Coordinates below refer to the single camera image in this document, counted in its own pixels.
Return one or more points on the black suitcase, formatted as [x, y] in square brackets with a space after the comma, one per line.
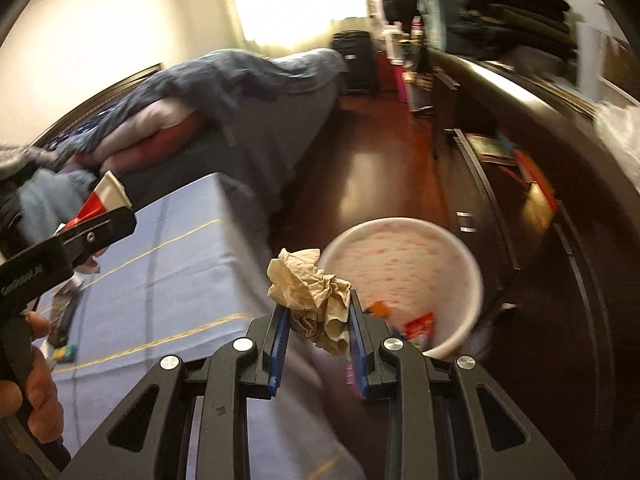
[355, 62]

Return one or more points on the beige tissue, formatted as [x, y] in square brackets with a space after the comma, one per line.
[310, 300]

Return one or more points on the white upright panel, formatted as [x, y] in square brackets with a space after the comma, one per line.
[592, 55]

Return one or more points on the dark blue packet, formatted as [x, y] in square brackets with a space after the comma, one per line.
[62, 320]

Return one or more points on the pink dotted waste bin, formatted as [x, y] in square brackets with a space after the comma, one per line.
[400, 270]

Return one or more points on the dark wooden dresser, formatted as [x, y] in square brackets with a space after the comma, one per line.
[575, 160]

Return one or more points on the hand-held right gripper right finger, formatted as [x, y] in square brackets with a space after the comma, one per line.
[356, 350]

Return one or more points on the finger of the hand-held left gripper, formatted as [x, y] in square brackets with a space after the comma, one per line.
[95, 232]

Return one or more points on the light blue blanket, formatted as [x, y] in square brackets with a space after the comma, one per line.
[50, 200]

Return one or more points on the pink folded quilt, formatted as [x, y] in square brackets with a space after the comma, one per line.
[145, 130]

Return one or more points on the dark blue star pillow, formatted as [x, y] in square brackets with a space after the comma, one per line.
[85, 130]

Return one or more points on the pink storage box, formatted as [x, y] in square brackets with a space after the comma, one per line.
[400, 82]

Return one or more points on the small orange box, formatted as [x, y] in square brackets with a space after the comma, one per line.
[378, 308]

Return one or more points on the stack of dark folded clothes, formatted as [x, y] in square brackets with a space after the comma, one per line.
[515, 15]

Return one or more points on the person's left hand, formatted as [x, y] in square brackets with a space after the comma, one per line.
[47, 410]

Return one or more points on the blue patterned duvet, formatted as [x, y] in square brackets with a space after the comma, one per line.
[225, 80]

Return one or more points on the dark wooden bed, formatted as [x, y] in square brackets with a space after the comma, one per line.
[260, 145]

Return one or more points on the red and white wrapper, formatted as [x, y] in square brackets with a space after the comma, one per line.
[107, 197]

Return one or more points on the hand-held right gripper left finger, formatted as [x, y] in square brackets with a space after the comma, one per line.
[280, 350]

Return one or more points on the white plastic bag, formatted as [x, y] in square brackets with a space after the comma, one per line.
[620, 130]

